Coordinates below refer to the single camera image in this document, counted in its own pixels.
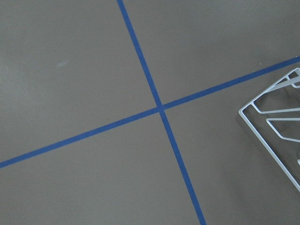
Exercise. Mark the white wire cup holder rack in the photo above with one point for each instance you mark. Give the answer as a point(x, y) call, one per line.
point(273, 116)

